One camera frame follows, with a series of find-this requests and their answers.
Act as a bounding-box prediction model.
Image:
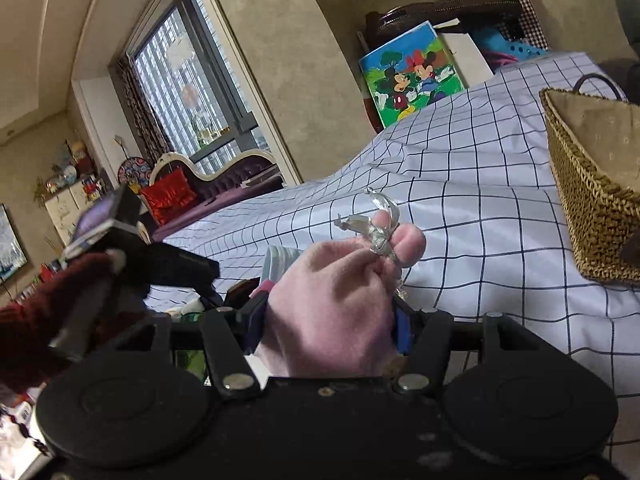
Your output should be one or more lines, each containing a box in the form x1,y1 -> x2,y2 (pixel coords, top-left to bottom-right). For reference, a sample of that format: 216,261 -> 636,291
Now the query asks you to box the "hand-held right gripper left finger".
107,292 -> 273,401

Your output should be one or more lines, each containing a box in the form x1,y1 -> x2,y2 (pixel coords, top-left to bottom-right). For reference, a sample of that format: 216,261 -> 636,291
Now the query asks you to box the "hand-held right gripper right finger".
391,299 -> 551,394

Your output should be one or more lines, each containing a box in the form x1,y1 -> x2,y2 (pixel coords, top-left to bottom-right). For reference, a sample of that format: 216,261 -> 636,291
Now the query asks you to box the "pink soft cloth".
250,210 -> 428,378

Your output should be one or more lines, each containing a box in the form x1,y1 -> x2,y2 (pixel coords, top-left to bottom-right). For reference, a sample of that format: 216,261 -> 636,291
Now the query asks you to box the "clear plastic wrapper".
334,187 -> 408,306

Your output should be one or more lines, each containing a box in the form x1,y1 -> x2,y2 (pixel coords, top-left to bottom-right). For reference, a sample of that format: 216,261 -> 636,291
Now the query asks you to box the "red cushion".
141,167 -> 199,226

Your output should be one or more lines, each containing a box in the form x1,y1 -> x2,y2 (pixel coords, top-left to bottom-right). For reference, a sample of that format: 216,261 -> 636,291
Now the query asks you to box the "colourful round plate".
117,156 -> 151,191

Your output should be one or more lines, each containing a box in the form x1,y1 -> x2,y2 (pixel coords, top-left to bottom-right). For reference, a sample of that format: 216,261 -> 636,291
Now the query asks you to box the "purple chaise sofa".
137,149 -> 286,241

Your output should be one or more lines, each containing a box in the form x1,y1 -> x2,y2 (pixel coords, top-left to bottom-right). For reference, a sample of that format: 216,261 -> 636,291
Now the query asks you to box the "white drawer cabinet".
44,180 -> 108,246

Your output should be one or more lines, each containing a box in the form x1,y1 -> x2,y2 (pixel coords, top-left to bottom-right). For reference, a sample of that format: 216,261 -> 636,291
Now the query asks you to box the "television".
0,203 -> 28,283

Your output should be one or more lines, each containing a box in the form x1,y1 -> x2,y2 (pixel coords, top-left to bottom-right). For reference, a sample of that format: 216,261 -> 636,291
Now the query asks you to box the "patterned curtain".
117,57 -> 171,161

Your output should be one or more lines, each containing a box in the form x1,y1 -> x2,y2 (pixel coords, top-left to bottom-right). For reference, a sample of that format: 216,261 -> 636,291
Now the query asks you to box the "checked bed sheet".
145,51 -> 640,401

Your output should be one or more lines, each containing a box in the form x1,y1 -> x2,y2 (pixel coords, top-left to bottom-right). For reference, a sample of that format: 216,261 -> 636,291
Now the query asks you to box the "window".
117,0 -> 273,176

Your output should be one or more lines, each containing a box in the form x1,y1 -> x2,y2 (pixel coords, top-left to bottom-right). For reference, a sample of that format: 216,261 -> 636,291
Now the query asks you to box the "woven straw basket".
539,74 -> 640,288

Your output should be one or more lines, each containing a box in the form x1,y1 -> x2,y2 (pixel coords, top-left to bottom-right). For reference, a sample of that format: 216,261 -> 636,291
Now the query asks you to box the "cartoon mouse picture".
358,21 -> 468,128

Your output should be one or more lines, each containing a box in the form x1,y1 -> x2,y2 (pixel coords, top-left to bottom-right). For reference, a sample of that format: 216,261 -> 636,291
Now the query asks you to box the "white carton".
437,32 -> 496,88

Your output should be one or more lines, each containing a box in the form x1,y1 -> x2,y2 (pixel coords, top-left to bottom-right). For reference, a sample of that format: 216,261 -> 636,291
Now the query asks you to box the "brown leather bag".
365,0 -> 523,36

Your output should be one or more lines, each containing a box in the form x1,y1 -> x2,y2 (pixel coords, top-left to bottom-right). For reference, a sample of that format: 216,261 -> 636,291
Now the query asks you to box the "houndstooth box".
450,0 -> 551,53

